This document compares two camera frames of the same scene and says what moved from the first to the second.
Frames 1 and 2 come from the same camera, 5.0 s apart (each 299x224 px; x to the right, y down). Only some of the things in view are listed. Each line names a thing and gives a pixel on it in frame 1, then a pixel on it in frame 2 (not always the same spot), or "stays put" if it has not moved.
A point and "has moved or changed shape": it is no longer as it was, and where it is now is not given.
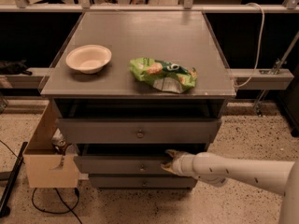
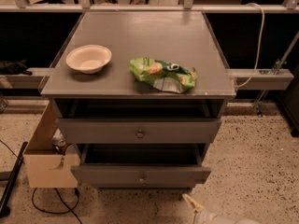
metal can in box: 59,142 stays put
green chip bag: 164,76 stays put
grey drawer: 128,159 has moved or changed shape
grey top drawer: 140,130 stays put
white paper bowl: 89,59 stays put
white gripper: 179,164 to 206,217
